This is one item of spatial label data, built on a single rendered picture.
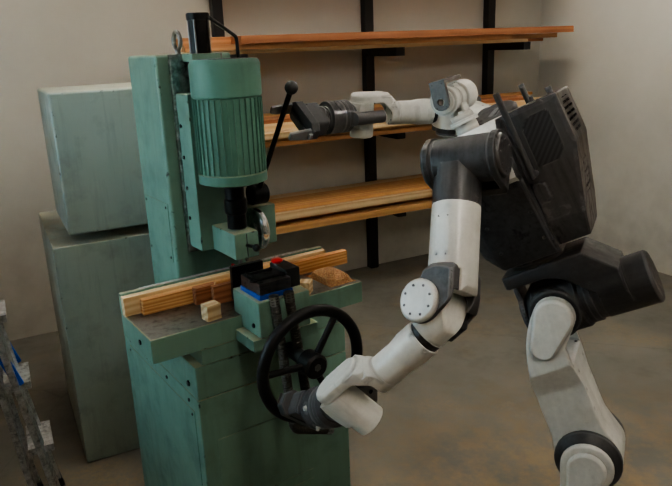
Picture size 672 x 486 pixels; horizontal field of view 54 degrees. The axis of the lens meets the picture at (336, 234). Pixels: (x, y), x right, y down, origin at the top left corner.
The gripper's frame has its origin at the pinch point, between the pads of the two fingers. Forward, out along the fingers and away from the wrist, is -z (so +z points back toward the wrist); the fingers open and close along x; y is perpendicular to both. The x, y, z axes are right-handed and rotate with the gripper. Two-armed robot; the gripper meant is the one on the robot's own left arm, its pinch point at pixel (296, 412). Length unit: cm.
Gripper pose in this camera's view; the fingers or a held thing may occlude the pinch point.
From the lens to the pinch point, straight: 151.4
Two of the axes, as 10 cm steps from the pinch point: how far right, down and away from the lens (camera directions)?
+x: 8.3, 4.6, 3.1
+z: 4.8, -3.1, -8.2
